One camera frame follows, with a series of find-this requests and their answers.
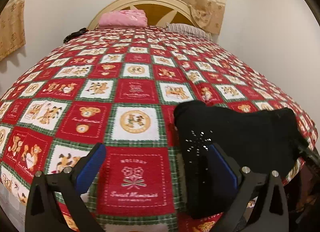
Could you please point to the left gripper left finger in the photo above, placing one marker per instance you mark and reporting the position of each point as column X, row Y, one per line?
column 43, row 212

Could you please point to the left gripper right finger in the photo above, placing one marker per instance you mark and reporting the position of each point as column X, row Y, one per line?
column 239, row 185

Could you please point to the black pants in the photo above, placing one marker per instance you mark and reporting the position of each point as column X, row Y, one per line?
column 263, row 141

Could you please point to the red patchwork bear bedspread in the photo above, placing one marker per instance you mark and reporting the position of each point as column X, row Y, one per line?
column 119, row 86

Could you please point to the black object beside bed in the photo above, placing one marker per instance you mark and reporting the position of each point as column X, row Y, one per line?
column 75, row 35

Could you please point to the pink folded blanket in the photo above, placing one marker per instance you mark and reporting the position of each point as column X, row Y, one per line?
column 123, row 18

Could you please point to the striped pillow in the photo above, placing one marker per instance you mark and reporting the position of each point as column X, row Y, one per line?
column 188, row 30

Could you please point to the cream wooden headboard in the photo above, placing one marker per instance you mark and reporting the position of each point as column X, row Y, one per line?
column 158, row 12

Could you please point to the beige curtain on side wall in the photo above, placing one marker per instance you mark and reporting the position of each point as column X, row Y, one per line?
column 12, row 28

